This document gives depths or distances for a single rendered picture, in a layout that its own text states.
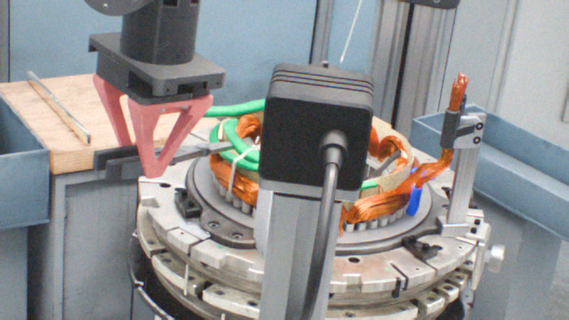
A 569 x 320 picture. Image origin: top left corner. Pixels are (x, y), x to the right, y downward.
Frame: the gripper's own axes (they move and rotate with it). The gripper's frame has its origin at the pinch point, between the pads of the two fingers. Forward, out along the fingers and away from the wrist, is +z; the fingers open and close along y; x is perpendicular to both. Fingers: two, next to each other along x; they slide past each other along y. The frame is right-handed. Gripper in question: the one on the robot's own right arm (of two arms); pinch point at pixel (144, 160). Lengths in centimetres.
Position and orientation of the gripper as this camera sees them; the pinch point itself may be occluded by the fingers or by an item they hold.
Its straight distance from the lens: 90.0
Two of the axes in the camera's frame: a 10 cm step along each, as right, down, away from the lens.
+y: 6.2, 4.0, -6.7
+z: -1.5, 9.1, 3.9
